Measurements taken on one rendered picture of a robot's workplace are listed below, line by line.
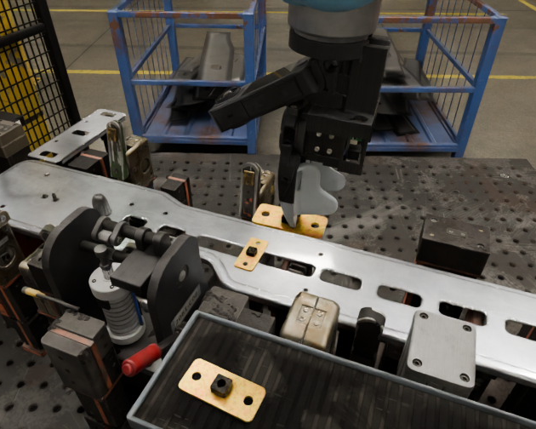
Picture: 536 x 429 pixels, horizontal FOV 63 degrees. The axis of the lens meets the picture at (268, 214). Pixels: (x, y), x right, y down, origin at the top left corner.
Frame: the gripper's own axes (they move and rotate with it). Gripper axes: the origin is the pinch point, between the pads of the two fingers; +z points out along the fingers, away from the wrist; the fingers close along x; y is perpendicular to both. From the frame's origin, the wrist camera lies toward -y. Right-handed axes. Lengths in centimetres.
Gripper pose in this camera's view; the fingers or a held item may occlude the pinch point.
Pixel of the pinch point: (290, 210)
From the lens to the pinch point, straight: 50.3
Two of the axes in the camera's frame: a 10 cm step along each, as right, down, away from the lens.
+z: -0.4, 7.8, 6.2
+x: 3.1, -5.8, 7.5
